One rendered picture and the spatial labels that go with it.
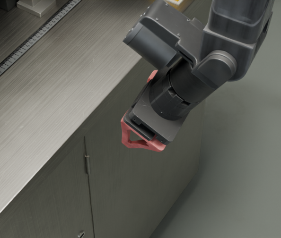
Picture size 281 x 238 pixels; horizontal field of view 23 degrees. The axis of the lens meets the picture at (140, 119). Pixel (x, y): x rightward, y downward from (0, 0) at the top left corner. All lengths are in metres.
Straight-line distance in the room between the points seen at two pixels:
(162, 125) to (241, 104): 1.55
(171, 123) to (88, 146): 0.44
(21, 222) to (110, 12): 0.45
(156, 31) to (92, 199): 0.71
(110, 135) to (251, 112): 1.10
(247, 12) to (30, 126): 0.57
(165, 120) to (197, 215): 1.26
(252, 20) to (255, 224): 1.46
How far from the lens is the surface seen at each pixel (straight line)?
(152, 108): 0.88
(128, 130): 0.90
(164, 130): 0.88
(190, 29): 0.81
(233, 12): 0.72
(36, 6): 1.38
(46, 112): 1.20
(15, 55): 1.30
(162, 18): 0.80
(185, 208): 2.14
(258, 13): 0.72
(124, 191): 1.59
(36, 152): 1.14
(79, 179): 1.34
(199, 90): 0.82
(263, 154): 2.29
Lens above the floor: 1.80
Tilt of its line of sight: 50 degrees down
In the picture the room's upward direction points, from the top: straight up
